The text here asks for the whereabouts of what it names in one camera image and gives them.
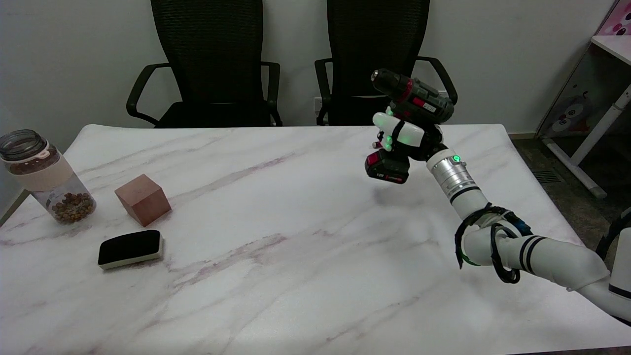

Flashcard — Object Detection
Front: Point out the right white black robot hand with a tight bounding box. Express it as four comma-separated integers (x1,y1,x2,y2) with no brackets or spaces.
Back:
372,107,449,163

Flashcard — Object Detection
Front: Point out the green red power screwdriver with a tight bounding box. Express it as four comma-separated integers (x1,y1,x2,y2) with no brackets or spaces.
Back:
364,69,455,185

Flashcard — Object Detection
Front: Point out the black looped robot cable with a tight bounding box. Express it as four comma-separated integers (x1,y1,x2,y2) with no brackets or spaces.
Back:
454,202,534,284

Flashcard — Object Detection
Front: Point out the pink cartoon picture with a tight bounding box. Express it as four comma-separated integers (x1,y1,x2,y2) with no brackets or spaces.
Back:
597,0,631,36

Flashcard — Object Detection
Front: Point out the white desk with cartoon panel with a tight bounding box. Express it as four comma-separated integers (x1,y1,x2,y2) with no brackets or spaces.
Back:
535,35,631,199

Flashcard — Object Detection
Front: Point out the black mesh office chair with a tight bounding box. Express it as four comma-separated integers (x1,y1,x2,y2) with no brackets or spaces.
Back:
126,0,283,129
314,0,458,126

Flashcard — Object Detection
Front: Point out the black white board eraser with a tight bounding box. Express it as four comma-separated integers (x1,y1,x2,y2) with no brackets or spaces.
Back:
98,229,164,270

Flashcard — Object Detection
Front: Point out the brown wooden cube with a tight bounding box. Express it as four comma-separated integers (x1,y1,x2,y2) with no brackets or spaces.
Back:
114,174,172,228

